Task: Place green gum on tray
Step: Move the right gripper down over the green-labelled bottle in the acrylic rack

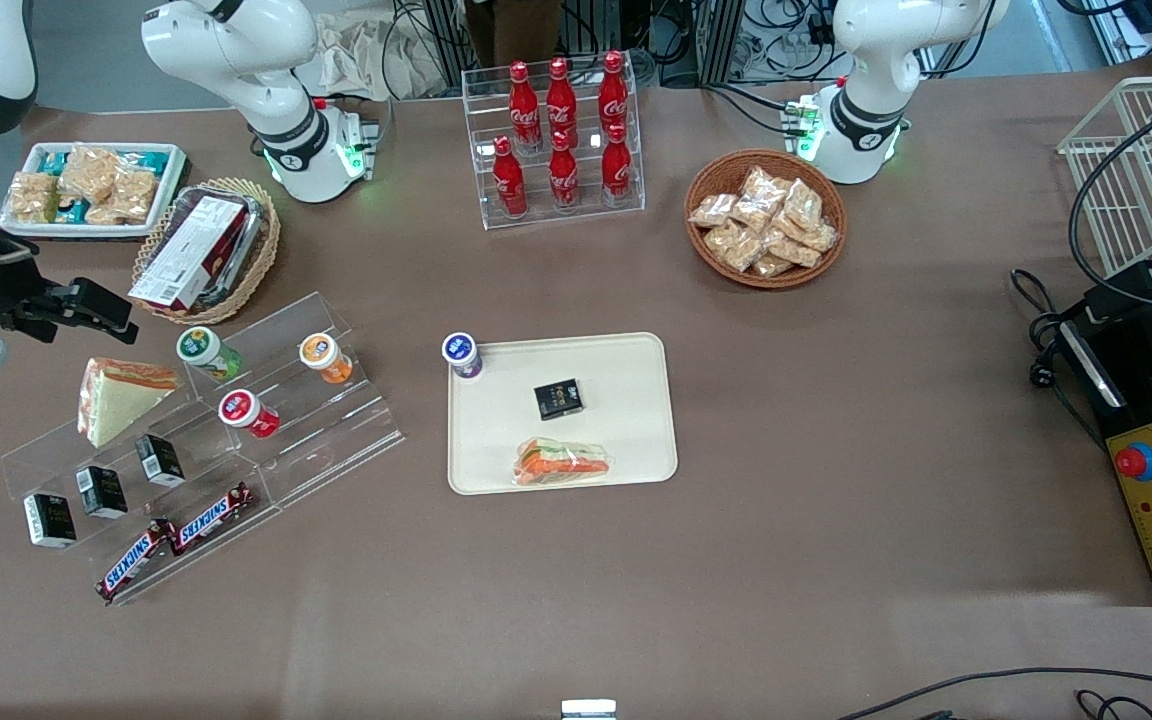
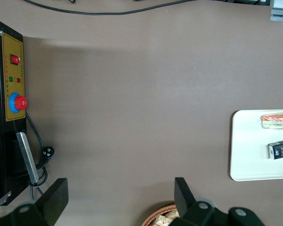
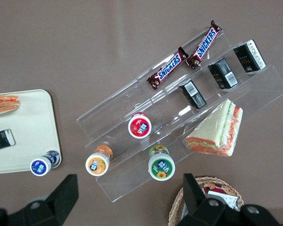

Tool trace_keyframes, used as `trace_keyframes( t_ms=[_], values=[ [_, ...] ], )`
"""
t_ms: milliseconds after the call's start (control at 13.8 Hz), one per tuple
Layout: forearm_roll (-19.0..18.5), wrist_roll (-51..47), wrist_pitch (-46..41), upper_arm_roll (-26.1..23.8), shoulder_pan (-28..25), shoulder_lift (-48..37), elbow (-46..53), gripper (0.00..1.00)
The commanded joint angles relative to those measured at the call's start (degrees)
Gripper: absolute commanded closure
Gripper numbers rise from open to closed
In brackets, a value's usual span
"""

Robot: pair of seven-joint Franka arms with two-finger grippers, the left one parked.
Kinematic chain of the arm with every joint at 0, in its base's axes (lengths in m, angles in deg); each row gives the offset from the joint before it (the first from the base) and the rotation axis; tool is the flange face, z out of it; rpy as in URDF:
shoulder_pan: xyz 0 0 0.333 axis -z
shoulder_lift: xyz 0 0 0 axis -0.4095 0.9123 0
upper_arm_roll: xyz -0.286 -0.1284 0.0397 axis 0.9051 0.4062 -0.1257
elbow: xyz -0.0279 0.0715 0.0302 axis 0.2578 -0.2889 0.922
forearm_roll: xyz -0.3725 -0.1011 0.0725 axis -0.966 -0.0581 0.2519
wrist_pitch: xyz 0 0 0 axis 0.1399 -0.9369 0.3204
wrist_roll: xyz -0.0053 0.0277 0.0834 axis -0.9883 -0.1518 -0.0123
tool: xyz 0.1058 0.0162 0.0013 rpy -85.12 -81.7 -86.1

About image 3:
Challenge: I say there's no pale wicker basket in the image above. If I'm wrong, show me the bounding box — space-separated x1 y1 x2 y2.
168 176 245 226

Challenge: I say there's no plastic-wrapped triangle sandwich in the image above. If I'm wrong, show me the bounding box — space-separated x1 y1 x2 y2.
184 98 244 157

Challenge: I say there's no wrapped sandwich snack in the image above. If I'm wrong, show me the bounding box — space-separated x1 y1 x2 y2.
0 95 20 116

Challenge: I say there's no red gum bottle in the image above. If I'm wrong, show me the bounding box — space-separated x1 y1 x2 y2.
127 112 153 139

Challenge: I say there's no clear acrylic stepped display stand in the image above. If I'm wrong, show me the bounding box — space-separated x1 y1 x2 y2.
75 30 283 203

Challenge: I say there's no blue gum bottle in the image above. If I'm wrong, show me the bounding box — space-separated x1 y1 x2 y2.
29 150 60 177

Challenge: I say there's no black tissue pack with barcode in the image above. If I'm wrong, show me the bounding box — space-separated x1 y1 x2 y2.
233 39 267 75
178 80 208 110
207 57 239 90

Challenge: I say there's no Snickers chocolate bar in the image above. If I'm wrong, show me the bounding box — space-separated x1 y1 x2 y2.
146 46 190 91
185 20 223 70

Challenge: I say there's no orange gum bottle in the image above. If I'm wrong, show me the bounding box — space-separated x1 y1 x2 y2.
85 145 114 178

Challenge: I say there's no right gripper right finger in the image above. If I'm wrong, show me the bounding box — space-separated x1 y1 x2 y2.
177 173 282 226

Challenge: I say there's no cream plastic tray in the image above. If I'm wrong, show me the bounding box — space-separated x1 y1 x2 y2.
0 89 62 176

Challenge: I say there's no green gum bottle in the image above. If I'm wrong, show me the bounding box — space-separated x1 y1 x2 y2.
148 144 176 182

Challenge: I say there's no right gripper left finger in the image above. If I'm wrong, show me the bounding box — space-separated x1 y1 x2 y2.
0 174 79 226

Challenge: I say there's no red cookie snack packet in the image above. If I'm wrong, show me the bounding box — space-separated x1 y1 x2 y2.
202 182 239 210

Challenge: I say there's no black Face tissue pack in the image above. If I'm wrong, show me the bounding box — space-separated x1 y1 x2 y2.
0 129 16 153

